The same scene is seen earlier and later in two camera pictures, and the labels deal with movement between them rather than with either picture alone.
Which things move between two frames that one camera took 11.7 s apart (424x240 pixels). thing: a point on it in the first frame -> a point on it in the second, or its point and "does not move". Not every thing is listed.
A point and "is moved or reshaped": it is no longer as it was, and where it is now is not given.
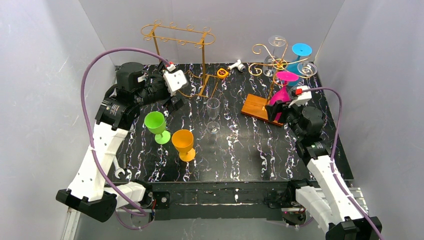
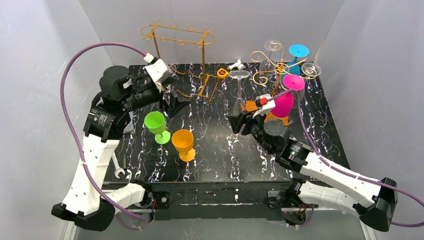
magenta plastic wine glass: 282,93 is moved or reshaped
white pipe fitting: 240,67 does not move
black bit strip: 126,160 does not move
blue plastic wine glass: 301,49 is moved or reshaped
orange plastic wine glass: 183,141 does not move
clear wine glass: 213,107 -> 238,109
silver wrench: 118,169 does not move
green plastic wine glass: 155,121 does not move
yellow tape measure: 222,73 does not move
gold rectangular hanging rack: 184,36 does not move
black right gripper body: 276,112 -> 243,123
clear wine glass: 271,63 is moved or reshaped
